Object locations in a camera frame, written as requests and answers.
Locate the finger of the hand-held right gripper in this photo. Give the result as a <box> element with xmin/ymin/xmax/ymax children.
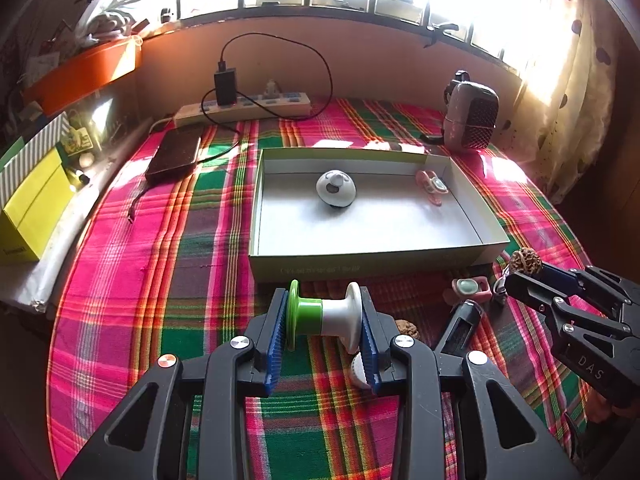
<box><xmin>504</xmin><ymin>272</ymin><xmax>632</xmax><ymax>337</ymax></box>
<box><xmin>529</xmin><ymin>261</ymin><xmax>640</xmax><ymax>311</ymax></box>

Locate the pink clip gadget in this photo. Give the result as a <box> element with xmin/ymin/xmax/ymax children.
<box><xmin>415</xmin><ymin>169</ymin><xmax>448</xmax><ymax>206</ymax></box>
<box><xmin>444</xmin><ymin>276</ymin><xmax>491</xmax><ymax>306</ymax></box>

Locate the brown walnut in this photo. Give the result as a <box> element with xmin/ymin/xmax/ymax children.
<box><xmin>509</xmin><ymin>248</ymin><xmax>538</xmax><ymax>275</ymax></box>
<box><xmin>395</xmin><ymin>320</ymin><xmax>423</xmax><ymax>343</ymax></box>

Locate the grey desk heater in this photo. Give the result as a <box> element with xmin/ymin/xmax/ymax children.
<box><xmin>442</xmin><ymin>70</ymin><xmax>501</xmax><ymax>153</ymax></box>

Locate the green and white spool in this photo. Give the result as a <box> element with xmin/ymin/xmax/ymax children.
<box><xmin>286</xmin><ymin>280</ymin><xmax>375</xmax><ymax>357</ymax></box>

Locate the black charger adapter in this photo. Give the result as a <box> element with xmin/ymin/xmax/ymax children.
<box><xmin>214</xmin><ymin>60</ymin><xmax>237</xmax><ymax>108</ymax></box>

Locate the orange tray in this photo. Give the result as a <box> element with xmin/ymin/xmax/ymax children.
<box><xmin>22</xmin><ymin>37</ymin><xmax>143</xmax><ymax>116</ymax></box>

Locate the green picture card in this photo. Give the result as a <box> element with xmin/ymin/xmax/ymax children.
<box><xmin>60</xmin><ymin>122</ymin><xmax>98</xmax><ymax>158</ymax></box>

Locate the plaid cloth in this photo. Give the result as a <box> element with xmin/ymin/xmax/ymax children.
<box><xmin>47</xmin><ymin>97</ymin><xmax>591</xmax><ymax>480</ymax></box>

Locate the yellow box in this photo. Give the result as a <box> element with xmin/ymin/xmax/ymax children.
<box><xmin>0</xmin><ymin>150</ymin><xmax>73</xmax><ymax>263</ymax></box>

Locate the white round gadget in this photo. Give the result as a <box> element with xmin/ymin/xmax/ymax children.
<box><xmin>316</xmin><ymin>169</ymin><xmax>358</xmax><ymax>209</ymax></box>

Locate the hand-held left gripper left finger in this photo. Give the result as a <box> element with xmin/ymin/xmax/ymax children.
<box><xmin>60</xmin><ymin>287</ymin><xmax>289</xmax><ymax>480</ymax></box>

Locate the spotted curtain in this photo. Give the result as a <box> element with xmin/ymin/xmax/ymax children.
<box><xmin>520</xmin><ymin>0</ymin><xmax>623</xmax><ymax>206</ymax></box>

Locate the white power strip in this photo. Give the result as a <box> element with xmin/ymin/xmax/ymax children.
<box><xmin>172</xmin><ymin>91</ymin><xmax>313</xmax><ymax>128</ymax></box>

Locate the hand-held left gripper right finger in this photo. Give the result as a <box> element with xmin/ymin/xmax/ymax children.
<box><xmin>357</xmin><ymin>287</ymin><xmax>583</xmax><ymax>480</ymax></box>

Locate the black charger with cable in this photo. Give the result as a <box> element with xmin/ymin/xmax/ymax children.
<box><xmin>200</xmin><ymin>32</ymin><xmax>335</xmax><ymax>126</ymax></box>

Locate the white ribbed cap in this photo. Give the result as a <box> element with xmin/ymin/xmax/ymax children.
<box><xmin>349</xmin><ymin>352</ymin><xmax>373</xmax><ymax>390</ymax></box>

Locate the plastic plant bag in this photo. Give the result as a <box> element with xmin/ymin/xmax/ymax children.
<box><xmin>72</xmin><ymin>0</ymin><xmax>151</xmax><ymax>43</ymax></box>

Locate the shallow cardboard box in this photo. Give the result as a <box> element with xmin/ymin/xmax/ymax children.
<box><xmin>248</xmin><ymin>147</ymin><xmax>510</xmax><ymax>284</ymax></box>

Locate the black power bank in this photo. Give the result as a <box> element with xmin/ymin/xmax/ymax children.
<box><xmin>144</xmin><ymin>127</ymin><xmax>203</xmax><ymax>185</ymax></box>

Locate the small usb adapter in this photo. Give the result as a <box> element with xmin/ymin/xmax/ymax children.
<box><xmin>492</xmin><ymin>265</ymin><xmax>516</xmax><ymax>307</ymax></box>

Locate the short black cable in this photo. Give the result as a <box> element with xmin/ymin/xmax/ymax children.
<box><xmin>126</xmin><ymin>182</ymin><xmax>151</xmax><ymax>223</ymax></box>

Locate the black window handle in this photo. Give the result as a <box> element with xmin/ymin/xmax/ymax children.
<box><xmin>425</xmin><ymin>22</ymin><xmax>461</xmax><ymax>48</ymax></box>

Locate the black rectangular device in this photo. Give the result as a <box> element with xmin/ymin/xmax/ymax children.
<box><xmin>432</xmin><ymin>299</ymin><xmax>485</xmax><ymax>361</ymax></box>

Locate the striped box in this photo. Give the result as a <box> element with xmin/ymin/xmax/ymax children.
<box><xmin>0</xmin><ymin>112</ymin><xmax>71</xmax><ymax>201</ymax></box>

